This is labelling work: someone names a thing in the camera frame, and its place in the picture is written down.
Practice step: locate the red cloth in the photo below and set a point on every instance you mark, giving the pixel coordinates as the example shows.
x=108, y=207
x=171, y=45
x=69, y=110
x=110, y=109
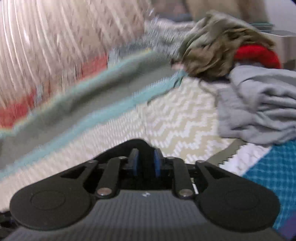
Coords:
x=256, y=53

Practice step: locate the grey teal quilted blanket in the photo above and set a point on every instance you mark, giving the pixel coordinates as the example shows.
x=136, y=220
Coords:
x=130, y=82

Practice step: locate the red floral quilt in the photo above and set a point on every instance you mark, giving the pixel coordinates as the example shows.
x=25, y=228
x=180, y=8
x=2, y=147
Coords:
x=160, y=35

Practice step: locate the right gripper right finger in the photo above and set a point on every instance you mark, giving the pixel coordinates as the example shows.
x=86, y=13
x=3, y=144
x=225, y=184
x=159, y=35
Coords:
x=183, y=187

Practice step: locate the beige chevron bed sheet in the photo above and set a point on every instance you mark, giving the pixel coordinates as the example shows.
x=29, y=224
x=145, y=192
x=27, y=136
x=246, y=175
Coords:
x=182, y=123

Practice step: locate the olive crumpled garment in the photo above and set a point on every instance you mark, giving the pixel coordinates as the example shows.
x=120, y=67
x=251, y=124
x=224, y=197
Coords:
x=209, y=48

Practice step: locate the grey folded garment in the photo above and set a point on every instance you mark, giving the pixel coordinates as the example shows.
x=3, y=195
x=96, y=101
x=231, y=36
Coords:
x=258, y=106

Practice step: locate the beige leaf print curtain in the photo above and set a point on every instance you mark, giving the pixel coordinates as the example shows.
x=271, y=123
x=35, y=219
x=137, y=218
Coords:
x=42, y=39

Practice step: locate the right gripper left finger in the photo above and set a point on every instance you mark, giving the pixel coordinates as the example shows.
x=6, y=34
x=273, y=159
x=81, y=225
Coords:
x=107, y=186

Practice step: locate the blue checkered cloth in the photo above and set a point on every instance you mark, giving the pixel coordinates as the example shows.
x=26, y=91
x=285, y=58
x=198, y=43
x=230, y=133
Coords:
x=276, y=171

